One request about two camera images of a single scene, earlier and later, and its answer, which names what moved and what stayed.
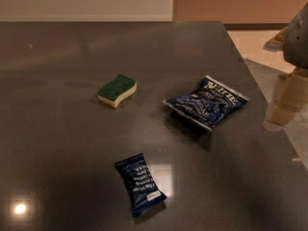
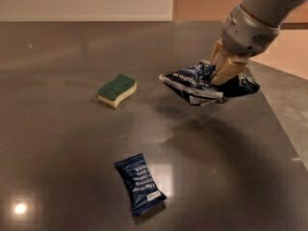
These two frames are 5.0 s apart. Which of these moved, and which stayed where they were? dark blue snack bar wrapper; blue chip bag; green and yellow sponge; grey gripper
Moved: grey gripper; blue chip bag
Stayed: green and yellow sponge; dark blue snack bar wrapper
